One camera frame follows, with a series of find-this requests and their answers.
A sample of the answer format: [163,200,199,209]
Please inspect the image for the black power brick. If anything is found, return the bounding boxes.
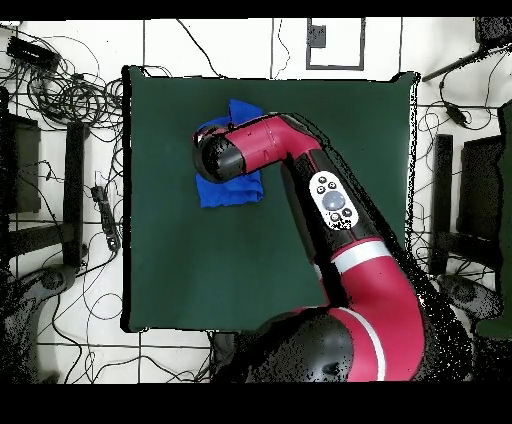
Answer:
[5,35,61,73]

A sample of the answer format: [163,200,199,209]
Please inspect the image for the black rod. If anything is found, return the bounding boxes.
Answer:
[421,47,493,83]

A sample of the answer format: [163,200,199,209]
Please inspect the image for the tangled black cables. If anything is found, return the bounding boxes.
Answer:
[0,23,125,141]

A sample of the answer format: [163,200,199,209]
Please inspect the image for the grey stand foot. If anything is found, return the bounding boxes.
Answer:
[435,273,501,323]
[7,263,79,383]

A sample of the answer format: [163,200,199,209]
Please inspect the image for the black box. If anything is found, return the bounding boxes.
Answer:
[457,135,503,241]
[0,113,42,215]

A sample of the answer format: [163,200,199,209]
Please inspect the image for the blue laundry item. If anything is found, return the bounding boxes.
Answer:
[194,98,265,209]

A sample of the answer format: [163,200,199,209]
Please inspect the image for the black stand bar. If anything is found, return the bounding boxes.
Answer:
[61,121,86,269]
[429,133,454,276]

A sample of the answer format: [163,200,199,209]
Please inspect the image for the black power strip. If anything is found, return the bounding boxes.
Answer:
[90,185,122,252]

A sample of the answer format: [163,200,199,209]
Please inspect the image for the dark green table cloth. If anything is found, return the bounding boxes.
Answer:
[121,65,419,334]
[475,99,512,341]

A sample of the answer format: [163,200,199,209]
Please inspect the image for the black cable adapter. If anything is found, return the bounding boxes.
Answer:
[445,101,469,127]

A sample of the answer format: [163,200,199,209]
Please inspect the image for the grey floor frame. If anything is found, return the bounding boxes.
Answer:
[306,17,366,71]

